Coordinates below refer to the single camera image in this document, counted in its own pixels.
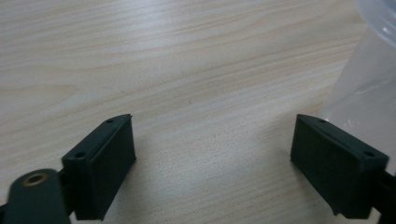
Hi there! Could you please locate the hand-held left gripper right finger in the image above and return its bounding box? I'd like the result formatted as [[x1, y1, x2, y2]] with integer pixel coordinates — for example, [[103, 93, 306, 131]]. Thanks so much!
[[290, 113, 390, 220]]

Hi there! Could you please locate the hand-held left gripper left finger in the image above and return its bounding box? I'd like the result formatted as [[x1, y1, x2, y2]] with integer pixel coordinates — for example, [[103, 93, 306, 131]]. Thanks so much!
[[61, 113, 137, 222]]

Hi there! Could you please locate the translucent plastic container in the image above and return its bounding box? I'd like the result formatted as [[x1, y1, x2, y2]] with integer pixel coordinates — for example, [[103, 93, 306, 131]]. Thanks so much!
[[320, 0, 396, 175]]

